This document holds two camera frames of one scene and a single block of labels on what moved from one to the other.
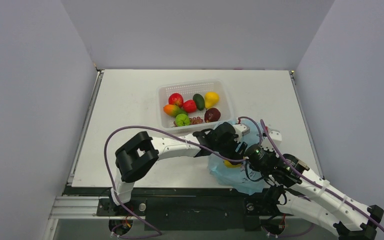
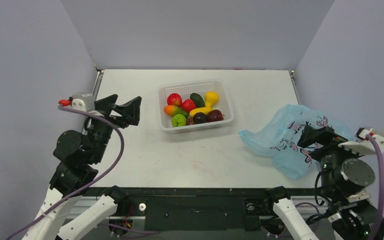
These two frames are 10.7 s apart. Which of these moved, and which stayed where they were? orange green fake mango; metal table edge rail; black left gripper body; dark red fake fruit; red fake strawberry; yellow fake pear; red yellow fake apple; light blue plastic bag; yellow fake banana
Moved: yellow fake banana; black left gripper body; light blue plastic bag
Stayed: yellow fake pear; metal table edge rail; red yellow fake apple; orange green fake mango; red fake strawberry; dark red fake fruit
